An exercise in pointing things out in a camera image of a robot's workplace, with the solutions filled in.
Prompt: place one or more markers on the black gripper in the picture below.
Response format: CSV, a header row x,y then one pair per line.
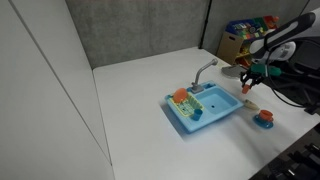
x,y
253,75

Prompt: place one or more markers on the small orange cup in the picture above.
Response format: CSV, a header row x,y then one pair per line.
x,y
246,89

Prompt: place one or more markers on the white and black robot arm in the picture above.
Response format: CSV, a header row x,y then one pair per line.
x,y
286,28

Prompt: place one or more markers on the small blue cup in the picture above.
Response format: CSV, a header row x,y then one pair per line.
x,y
197,115

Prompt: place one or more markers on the blue toy sink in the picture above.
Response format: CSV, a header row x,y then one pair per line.
x,y
200,123

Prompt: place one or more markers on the blue saucer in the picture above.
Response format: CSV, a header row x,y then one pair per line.
x,y
261,125

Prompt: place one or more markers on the grey toy faucet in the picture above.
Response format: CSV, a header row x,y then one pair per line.
x,y
200,71

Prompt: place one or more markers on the shelf with colourful toys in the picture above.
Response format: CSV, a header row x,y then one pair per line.
x,y
243,30

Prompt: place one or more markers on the black office chair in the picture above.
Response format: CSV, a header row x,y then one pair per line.
x,y
305,66

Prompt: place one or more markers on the yellow toy dish rack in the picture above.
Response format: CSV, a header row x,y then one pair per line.
x,y
190,108

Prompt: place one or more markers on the black pole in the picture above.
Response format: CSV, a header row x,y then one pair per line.
x,y
205,23

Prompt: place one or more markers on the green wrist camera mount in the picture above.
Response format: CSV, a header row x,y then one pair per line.
x,y
266,70

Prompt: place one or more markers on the black equipment frame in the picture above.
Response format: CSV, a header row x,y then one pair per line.
x,y
300,160

